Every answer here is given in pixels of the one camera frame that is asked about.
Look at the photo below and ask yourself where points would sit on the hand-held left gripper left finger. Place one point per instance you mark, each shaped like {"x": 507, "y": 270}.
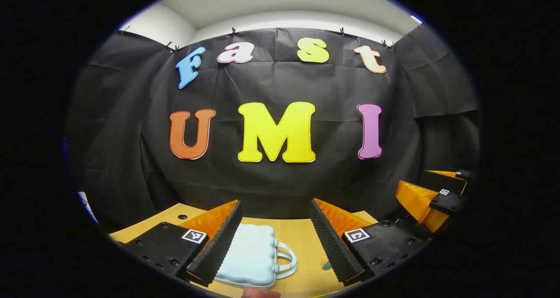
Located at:
{"x": 218, "y": 250}

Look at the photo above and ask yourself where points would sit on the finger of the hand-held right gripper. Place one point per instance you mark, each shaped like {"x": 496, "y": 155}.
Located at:
{"x": 446, "y": 201}
{"x": 442, "y": 182}

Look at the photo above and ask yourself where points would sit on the light blue suitcase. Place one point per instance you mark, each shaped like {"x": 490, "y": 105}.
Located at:
{"x": 249, "y": 254}

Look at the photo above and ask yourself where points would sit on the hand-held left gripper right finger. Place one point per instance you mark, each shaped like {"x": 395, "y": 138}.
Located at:
{"x": 332, "y": 250}

